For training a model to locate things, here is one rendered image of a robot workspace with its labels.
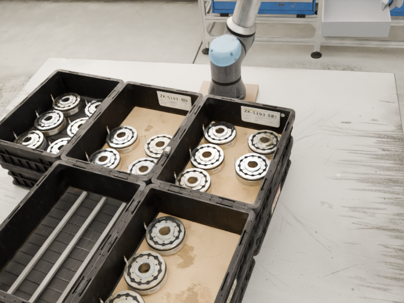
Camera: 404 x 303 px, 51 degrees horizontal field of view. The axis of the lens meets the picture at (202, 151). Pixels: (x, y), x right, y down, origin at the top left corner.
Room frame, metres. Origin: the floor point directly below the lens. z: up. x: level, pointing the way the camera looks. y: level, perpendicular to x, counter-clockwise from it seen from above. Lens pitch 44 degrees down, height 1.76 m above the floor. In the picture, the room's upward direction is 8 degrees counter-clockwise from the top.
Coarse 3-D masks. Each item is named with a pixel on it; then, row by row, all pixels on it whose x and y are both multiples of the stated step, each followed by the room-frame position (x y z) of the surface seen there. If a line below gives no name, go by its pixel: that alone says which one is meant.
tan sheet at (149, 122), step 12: (144, 108) 1.21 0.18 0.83; (132, 120) 1.15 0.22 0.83; (144, 120) 1.14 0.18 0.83; (156, 120) 1.13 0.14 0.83; (168, 120) 1.12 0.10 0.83; (180, 120) 1.12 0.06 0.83; (144, 132) 1.08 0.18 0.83; (156, 132) 1.07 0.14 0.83; (168, 132) 1.06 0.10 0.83; (144, 144) 1.02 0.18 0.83; (120, 156) 0.98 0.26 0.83; (132, 156) 0.97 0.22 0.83; (144, 156) 0.96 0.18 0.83
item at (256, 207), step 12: (204, 96) 1.10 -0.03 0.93; (216, 96) 1.09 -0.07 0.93; (276, 108) 0.99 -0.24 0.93; (288, 108) 0.98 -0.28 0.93; (192, 120) 0.99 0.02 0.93; (288, 120) 0.93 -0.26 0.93; (180, 132) 0.94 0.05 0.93; (288, 132) 0.88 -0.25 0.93; (168, 156) 0.86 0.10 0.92; (276, 156) 0.79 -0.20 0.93; (156, 180) 0.76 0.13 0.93; (264, 180) 0.71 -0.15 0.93; (192, 192) 0.70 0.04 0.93; (204, 192) 0.70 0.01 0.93; (264, 192) 0.67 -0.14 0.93; (240, 204) 0.64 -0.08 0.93; (252, 204) 0.64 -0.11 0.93
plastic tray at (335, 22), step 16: (336, 0) 1.40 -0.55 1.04; (352, 0) 1.38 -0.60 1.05; (368, 0) 1.36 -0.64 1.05; (336, 16) 1.28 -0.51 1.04; (352, 16) 1.27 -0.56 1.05; (368, 16) 1.25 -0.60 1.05; (384, 16) 1.23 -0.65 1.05; (336, 32) 1.17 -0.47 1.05; (352, 32) 1.15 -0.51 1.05; (368, 32) 1.14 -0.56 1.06; (384, 32) 1.12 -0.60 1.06
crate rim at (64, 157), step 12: (132, 84) 1.23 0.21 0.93; (144, 84) 1.21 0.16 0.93; (192, 108) 1.05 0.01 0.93; (96, 120) 1.06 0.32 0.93; (84, 132) 1.00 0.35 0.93; (72, 144) 0.95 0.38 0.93; (168, 144) 0.89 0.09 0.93; (96, 168) 0.84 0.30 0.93; (108, 168) 0.83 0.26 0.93; (156, 168) 0.81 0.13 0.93; (144, 180) 0.77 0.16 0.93
